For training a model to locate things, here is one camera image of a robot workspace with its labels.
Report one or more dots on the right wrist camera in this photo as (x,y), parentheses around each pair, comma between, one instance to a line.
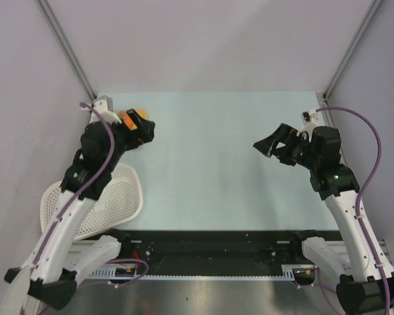
(311,119)

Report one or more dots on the clear zip top bag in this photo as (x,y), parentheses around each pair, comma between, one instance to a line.
(128,123)

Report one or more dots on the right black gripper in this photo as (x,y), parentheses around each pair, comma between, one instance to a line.
(285,134)

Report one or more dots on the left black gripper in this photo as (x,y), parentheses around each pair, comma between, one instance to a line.
(144,134)

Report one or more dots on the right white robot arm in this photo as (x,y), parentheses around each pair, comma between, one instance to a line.
(364,281)

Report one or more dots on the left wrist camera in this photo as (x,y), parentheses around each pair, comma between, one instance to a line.
(104,106)

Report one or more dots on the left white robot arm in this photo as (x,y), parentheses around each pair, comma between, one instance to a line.
(80,214)

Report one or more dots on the right aluminium corner post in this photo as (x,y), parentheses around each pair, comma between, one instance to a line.
(354,44)

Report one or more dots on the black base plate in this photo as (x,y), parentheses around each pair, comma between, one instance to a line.
(211,253)

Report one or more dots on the white perforated plastic basket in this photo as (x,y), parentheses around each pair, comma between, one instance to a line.
(120,202)

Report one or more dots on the aluminium corner post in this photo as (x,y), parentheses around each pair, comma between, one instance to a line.
(62,40)
(354,44)

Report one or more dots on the white slotted cable duct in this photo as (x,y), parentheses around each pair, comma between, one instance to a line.
(114,273)

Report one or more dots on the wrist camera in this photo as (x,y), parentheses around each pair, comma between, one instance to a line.
(311,119)
(104,106)

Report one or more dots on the left aluminium corner post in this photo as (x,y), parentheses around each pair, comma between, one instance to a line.
(62,40)

